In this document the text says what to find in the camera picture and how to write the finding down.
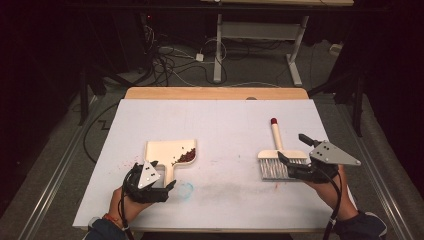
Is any metal floor rail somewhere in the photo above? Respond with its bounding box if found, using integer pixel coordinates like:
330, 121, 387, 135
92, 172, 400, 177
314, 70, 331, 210
335, 103, 418, 240
17, 95, 102, 240

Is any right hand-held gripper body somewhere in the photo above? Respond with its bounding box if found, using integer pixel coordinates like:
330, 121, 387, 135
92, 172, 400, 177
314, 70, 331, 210
286, 140, 362, 185

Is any pile of red beans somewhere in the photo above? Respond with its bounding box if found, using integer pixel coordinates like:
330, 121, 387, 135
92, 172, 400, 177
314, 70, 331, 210
171, 147, 197, 167

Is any white socket box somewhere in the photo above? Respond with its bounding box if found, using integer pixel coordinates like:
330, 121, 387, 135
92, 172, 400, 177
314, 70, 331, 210
329, 43, 344, 57

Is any black floor cable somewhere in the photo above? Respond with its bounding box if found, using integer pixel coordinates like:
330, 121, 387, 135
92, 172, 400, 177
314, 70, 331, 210
82, 101, 120, 165

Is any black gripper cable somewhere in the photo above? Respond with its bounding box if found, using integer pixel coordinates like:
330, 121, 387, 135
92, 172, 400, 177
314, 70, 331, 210
320, 169, 344, 240
119, 165, 136, 240

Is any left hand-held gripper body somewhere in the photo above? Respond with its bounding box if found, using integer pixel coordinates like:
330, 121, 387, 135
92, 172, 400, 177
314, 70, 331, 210
121, 160, 170, 205

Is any red woven bracelet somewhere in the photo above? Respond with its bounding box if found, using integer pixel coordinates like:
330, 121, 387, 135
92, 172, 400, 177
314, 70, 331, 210
101, 212, 123, 227

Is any red-tipped wooden hand brush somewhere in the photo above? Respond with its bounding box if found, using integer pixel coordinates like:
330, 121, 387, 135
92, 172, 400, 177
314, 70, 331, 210
256, 117, 310, 182

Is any white table cover sheet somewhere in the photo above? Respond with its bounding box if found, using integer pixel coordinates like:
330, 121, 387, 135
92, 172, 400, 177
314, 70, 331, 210
72, 98, 348, 231

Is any person's left hand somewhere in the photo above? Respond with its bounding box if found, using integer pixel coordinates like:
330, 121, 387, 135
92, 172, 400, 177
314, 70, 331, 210
107, 185, 153, 225

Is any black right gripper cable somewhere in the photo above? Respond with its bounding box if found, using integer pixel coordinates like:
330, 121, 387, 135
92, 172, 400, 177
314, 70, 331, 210
320, 169, 344, 240

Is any beige plastic dustpan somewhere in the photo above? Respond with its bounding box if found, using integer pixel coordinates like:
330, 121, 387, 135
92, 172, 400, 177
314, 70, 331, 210
144, 138, 198, 188

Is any black metal stand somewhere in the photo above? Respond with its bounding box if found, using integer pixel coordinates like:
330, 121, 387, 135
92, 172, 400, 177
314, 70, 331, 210
308, 71, 365, 138
77, 61, 149, 128

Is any person's right hand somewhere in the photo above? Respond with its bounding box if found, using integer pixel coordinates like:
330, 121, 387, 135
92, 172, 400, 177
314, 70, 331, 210
303, 164, 360, 222

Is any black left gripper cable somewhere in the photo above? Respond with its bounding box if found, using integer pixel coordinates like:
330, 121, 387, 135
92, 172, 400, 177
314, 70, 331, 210
119, 165, 136, 240

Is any white desk frame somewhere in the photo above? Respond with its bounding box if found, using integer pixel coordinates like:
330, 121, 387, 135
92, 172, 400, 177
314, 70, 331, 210
199, 0, 355, 88

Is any tangle of floor cables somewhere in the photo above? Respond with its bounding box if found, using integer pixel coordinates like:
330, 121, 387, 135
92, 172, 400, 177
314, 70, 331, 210
141, 13, 231, 88

